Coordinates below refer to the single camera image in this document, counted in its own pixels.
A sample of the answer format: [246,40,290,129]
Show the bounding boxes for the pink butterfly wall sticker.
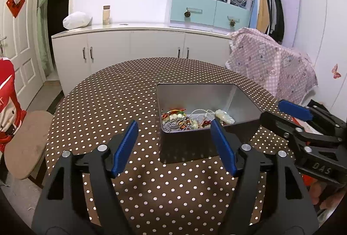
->
[331,63,342,79]

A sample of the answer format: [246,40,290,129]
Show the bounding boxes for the white panel door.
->
[0,0,46,111]

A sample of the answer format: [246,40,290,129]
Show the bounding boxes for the green door curtain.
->
[36,0,76,80]

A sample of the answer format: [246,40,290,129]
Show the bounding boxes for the narrow teal drawer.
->
[214,2,251,33]

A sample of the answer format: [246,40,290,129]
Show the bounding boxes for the person's right hand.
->
[309,183,340,210]

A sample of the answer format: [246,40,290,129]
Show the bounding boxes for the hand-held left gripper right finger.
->
[211,118,319,235]

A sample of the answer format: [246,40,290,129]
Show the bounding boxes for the wide teal drawer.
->
[166,0,219,28]

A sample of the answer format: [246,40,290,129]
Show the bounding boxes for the red diamond door decoration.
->
[6,0,25,18]

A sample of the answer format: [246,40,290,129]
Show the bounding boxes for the white sideboard cabinet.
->
[51,22,234,96]

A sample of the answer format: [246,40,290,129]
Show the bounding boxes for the red string bracelet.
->
[162,108,187,120]

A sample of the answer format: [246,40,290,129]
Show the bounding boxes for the grey metal tin box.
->
[156,83,262,164]

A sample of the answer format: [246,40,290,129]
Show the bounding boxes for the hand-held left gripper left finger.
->
[31,119,139,235]

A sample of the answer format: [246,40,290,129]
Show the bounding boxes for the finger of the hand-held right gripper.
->
[278,100,314,122]
[260,111,343,148]

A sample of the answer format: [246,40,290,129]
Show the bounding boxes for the beige bottle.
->
[102,5,111,26]

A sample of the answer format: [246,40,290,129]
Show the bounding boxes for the white bag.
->
[63,11,93,30]

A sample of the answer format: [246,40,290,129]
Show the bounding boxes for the pink checked cartoon cloth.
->
[225,27,318,105]

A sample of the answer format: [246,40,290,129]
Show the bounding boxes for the row of hanging clothes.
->
[249,0,285,43]

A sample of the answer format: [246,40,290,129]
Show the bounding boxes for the pale green jade pendant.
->
[215,109,235,125]

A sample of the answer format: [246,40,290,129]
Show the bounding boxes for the wooden chair with brown seat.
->
[4,110,53,189]

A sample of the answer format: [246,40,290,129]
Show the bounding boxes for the brown polka dot tablecloth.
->
[46,58,299,235]

